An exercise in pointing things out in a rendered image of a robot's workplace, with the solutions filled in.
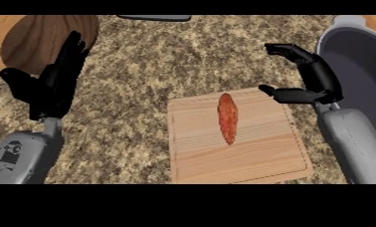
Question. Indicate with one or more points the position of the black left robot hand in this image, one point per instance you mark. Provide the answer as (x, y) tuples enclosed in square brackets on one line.
[(53, 85)]

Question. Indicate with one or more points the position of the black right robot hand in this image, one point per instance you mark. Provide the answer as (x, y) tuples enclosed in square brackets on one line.
[(313, 71)]

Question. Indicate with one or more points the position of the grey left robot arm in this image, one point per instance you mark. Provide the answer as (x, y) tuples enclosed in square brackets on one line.
[(30, 153)]

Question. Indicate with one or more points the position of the grey pot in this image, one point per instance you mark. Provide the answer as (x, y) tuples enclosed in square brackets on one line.
[(353, 68)]

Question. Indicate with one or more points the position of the orange sweet potato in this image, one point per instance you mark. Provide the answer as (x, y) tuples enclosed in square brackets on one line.
[(227, 118)]

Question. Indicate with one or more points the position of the pale wooden cutting board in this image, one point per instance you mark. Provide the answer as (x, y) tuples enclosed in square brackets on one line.
[(235, 144)]

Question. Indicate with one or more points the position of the brown wooden bowl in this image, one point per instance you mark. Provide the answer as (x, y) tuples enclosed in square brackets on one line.
[(41, 42)]

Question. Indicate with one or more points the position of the flat dark grey object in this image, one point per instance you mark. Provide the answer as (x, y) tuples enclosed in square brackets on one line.
[(154, 17)]

